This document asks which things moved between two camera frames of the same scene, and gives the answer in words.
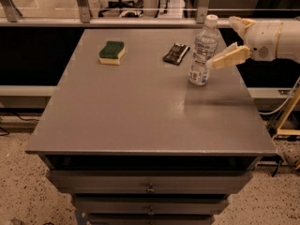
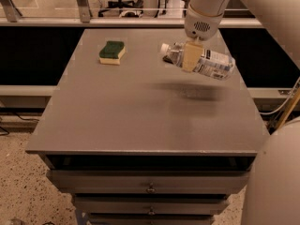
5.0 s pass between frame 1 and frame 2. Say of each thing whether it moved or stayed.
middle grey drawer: stayed
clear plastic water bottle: moved
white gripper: moved
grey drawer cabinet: stayed
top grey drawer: stayed
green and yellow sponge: stayed
